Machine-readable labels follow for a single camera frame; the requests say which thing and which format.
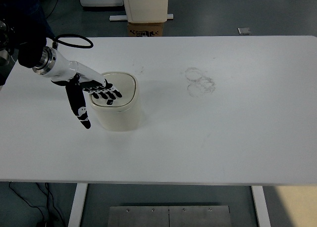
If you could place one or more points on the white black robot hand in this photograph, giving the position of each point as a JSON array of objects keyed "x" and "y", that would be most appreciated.
[{"x": 72, "y": 74}]

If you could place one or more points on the cream push-lid trash can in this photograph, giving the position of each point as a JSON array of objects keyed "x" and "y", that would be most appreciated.
[{"x": 125, "y": 112}]

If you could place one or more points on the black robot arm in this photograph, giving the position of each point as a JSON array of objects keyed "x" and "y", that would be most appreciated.
[{"x": 23, "y": 26}]

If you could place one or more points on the brown cardboard box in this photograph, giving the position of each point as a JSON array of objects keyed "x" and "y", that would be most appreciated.
[{"x": 145, "y": 29}]

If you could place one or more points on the white table foot bar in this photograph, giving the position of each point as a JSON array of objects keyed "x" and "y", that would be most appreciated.
[{"x": 124, "y": 17}]

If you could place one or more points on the large cream bin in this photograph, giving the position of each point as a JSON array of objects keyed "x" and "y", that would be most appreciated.
[{"x": 146, "y": 11}]

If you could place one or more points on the left white table leg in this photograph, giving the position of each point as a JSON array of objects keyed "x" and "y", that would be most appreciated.
[{"x": 78, "y": 205}]

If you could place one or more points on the white table leg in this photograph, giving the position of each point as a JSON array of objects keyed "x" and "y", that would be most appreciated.
[
  {"x": 260, "y": 206},
  {"x": 78, "y": 205}
]

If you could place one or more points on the small grey floor plate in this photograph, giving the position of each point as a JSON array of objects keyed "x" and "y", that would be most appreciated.
[{"x": 243, "y": 31}]

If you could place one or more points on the right white table leg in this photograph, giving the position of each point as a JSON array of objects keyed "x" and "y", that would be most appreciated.
[{"x": 260, "y": 206}]

